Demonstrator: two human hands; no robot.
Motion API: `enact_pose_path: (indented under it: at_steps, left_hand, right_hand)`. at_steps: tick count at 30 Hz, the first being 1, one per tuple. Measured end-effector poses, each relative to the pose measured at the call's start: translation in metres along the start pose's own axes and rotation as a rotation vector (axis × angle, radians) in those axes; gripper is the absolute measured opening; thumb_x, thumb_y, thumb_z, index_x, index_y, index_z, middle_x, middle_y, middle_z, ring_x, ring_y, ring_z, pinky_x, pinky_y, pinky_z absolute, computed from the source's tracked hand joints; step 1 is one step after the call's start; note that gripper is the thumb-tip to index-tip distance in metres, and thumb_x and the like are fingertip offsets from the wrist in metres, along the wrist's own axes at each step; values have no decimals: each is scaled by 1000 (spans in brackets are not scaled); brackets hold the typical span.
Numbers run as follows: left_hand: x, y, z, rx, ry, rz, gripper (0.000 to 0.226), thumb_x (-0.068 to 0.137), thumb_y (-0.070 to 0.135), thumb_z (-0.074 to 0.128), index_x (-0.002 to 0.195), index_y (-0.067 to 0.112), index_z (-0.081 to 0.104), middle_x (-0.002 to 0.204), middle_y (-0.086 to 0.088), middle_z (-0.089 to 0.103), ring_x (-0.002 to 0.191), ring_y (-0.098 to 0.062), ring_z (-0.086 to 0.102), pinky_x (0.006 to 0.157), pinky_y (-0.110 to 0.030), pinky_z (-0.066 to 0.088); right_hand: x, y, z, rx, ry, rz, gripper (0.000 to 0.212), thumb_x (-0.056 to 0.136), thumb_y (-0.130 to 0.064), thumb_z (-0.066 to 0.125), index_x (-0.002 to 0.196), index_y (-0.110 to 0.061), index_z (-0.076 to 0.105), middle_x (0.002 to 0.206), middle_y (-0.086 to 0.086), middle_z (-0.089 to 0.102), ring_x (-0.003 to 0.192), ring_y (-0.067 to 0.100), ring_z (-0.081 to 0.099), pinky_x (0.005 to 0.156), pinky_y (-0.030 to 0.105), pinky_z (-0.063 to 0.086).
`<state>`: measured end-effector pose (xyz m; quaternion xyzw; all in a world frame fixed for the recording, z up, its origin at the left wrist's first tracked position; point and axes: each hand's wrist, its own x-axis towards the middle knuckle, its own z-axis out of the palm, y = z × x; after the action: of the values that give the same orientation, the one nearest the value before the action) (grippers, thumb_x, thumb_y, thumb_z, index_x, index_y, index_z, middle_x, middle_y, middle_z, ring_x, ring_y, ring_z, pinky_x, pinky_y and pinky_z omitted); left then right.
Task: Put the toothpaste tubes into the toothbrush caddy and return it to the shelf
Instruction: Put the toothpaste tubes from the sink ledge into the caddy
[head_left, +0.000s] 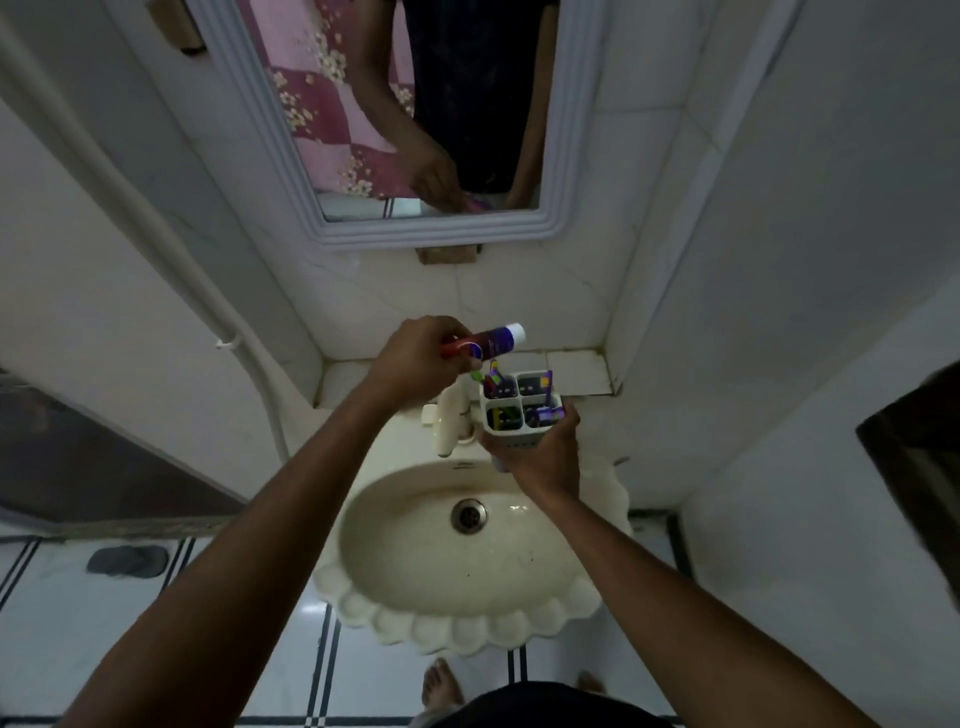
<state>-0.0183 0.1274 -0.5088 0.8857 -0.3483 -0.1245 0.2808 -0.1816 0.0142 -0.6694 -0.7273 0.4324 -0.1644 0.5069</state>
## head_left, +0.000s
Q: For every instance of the person's dark clothing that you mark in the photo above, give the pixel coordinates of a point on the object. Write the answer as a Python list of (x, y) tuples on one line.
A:
[(540, 709)]

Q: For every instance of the large wooden block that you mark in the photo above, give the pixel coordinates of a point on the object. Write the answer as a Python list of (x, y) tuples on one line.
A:
[(176, 22)]

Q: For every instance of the white sink tap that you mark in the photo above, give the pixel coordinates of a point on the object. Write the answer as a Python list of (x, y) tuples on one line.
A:
[(448, 427)]

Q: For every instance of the grey framed wall mirror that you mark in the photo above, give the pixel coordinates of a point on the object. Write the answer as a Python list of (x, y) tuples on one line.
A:
[(225, 97)]

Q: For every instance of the dark wooden door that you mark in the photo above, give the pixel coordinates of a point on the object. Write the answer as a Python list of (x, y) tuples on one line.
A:
[(922, 465)]

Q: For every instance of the white pipe clip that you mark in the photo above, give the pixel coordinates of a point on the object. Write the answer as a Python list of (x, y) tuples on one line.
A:
[(227, 344)]

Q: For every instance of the person's foot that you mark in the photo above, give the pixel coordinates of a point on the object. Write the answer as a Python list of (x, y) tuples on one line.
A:
[(442, 684), (591, 682)]

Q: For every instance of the person's left fingers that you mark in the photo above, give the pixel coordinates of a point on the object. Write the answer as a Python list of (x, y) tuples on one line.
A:
[(456, 335)]

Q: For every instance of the person's left foot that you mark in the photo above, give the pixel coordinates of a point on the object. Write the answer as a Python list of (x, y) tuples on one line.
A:
[(442, 684)]

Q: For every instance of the person's right forearm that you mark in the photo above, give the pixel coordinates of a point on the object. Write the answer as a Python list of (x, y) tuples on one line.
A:
[(675, 607)]

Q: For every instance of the red purple toothpaste tube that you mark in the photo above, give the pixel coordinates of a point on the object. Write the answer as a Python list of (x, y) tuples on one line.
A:
[(496, 339)]

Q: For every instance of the white toothbrush holder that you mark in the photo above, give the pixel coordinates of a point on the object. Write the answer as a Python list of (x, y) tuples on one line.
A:
[(519, 402)]

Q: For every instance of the small purple tube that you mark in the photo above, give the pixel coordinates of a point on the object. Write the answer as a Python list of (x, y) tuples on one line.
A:
[(546, 415)]

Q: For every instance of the white wall pipe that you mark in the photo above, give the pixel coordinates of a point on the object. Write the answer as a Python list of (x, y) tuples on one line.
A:
[(264, 397)]

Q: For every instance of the person's right hand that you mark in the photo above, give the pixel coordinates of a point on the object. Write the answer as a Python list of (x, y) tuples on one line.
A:
[(544, 465)]

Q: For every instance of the person's right foot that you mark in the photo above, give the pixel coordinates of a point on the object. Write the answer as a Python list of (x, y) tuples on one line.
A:
[(591, 682)]

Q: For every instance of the metal sink drain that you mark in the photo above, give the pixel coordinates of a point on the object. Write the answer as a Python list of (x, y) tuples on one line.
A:
[(469, 516)]

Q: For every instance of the white scalloped sink basin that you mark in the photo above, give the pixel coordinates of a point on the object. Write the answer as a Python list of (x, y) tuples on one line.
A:
[(405, 562)]

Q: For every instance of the person's right thumb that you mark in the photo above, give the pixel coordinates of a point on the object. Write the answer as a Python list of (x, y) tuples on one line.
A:
[(495, 452)]

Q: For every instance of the purple green toothbrush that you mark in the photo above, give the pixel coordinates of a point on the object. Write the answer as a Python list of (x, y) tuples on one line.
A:
[(493, 373)]

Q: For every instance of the person's left forearm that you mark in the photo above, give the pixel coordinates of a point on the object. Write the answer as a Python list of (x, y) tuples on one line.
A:
[(247, 555)]

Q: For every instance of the small wooden block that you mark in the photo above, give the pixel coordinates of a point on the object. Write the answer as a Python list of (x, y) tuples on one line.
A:
[(448, 255)]

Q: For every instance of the person's left hand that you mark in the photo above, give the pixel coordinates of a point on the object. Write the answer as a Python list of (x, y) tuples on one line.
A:
[(409, 364)]

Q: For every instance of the dark slipper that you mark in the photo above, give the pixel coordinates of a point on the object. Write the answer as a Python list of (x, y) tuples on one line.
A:
[(127, 561)]

